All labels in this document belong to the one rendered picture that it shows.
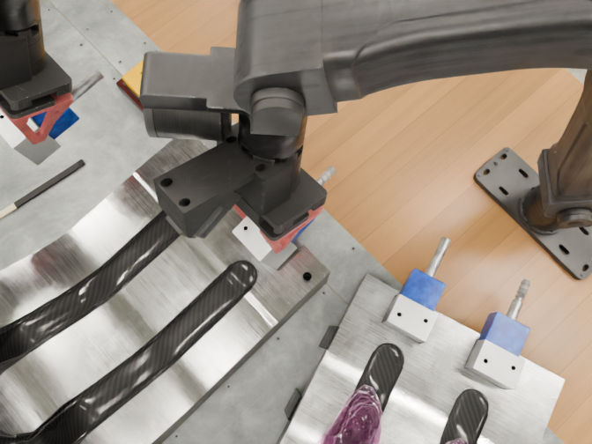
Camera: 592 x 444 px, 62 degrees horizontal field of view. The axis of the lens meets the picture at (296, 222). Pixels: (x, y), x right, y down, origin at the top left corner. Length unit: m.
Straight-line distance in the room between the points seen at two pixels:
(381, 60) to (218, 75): 0.13
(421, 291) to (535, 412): 0.19
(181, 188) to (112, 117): 0.41
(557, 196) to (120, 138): 0.58
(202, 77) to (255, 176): 0.09
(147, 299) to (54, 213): 0.23
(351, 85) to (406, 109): 0.45
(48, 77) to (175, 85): 0.22
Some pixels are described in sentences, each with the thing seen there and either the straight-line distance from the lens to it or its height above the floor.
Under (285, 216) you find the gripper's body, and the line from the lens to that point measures 0.44.
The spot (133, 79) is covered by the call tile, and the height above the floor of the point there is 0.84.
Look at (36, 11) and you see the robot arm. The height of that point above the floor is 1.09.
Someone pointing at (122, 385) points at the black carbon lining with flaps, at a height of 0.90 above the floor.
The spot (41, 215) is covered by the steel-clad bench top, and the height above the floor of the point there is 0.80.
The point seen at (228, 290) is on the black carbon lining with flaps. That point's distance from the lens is 0.59.
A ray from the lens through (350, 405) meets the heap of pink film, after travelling 0.59.
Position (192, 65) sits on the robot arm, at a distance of 0.38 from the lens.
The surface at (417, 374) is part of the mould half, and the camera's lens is 0.62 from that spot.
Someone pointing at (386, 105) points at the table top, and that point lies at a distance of 0.76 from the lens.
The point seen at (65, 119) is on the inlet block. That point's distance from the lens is 0.65.
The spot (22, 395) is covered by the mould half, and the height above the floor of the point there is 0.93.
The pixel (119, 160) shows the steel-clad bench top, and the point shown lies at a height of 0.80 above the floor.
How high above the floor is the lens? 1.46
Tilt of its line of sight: 75 degrees down
